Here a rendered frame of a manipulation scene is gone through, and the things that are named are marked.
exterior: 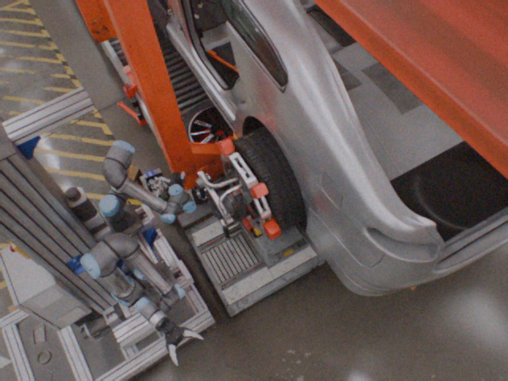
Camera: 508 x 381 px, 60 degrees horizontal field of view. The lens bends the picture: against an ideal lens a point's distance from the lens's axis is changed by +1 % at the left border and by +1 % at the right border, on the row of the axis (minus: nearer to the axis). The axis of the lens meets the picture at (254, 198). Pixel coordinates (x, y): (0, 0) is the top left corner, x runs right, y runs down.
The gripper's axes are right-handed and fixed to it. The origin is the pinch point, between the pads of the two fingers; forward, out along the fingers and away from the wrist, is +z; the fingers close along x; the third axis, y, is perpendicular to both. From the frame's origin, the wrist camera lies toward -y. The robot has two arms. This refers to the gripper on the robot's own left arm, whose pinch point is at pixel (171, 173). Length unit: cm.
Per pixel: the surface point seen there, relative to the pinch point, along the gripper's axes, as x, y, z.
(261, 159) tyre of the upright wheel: 44, -23, -39
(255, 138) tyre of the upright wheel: 48, -26, -22
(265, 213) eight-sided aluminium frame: 39, 4, -55
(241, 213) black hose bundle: 26, 2, -51
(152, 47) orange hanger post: -4, -84, -9
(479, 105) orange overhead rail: -32, -154, -207
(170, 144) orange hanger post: 3.5, -15.4, 8.4
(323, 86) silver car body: 54, -81, -75
